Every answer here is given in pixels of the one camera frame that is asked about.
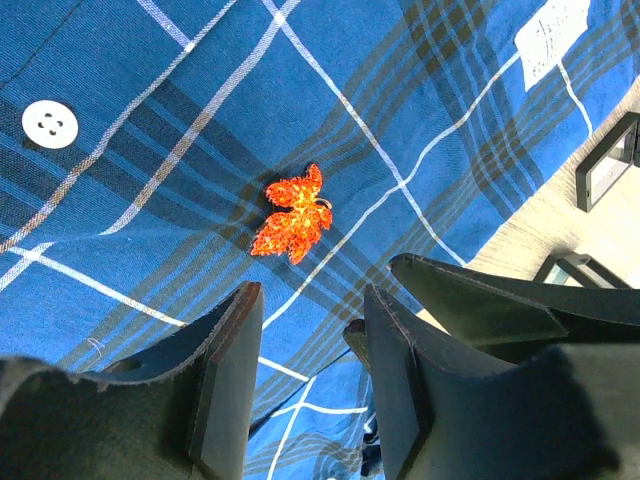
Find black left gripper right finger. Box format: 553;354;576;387
364;286;639;479

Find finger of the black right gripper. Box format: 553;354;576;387
342;252;640;371

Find black square frame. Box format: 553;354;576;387
575;112;639;213

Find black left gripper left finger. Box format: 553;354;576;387
1;282;264;479

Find orange leaf brooch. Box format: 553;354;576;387
250;163;333;265

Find blue plaid shirt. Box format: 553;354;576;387
1;1;639;479

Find small black tilted frame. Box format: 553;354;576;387
533;251;632;289

